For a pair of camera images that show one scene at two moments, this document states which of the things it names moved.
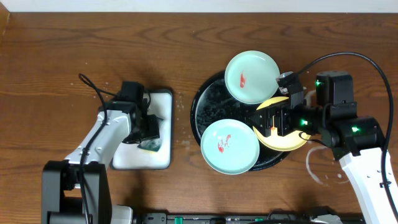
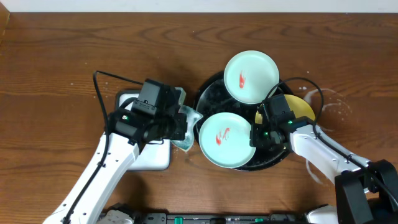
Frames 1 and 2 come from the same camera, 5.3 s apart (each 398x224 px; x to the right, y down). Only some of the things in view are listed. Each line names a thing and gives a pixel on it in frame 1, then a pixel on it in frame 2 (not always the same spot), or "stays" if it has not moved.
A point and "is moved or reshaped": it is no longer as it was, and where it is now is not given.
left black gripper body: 152,131 -> 181,125
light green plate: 230,146 is moved or reshaped
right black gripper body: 283,111 -> 263,137
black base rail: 270,218 stays
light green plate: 250,77 stays
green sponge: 150,145 -> 192,115
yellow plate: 289,142 is moved or reshaped
